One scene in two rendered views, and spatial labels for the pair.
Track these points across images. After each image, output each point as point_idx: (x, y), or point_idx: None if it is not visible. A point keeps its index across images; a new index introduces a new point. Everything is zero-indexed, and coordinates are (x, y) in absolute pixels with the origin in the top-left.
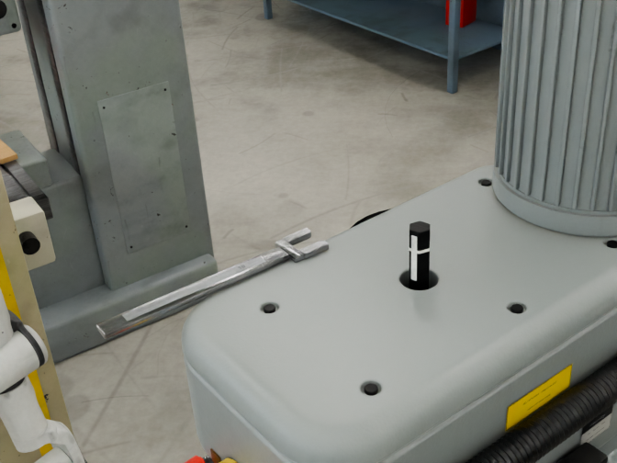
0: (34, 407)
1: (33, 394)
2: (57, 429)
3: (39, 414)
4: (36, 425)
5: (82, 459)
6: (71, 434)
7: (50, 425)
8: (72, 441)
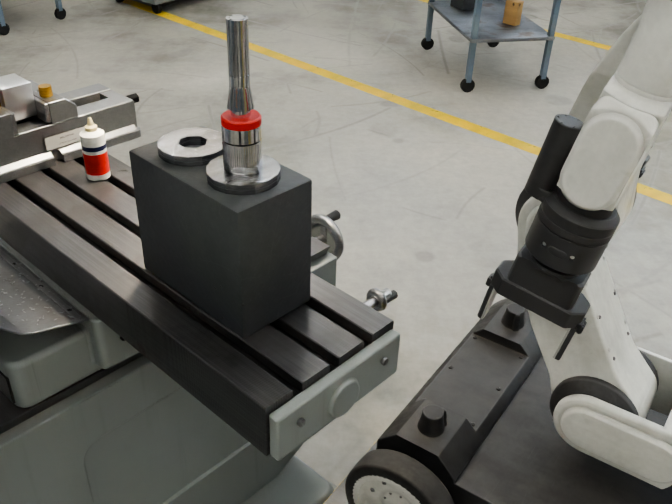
0: (639, 29)
1: (649, 11)
2: (606, 96)
3: (631, 48)
4: (624, 54)
5: (563, 166)
6: (589, 123)
7: (617, 87)
8: (581, 129)
